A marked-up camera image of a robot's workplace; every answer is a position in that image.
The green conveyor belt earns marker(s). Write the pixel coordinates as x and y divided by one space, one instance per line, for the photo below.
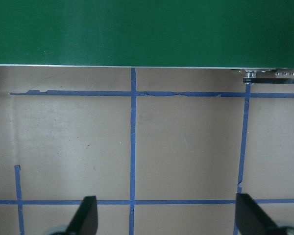
137 31

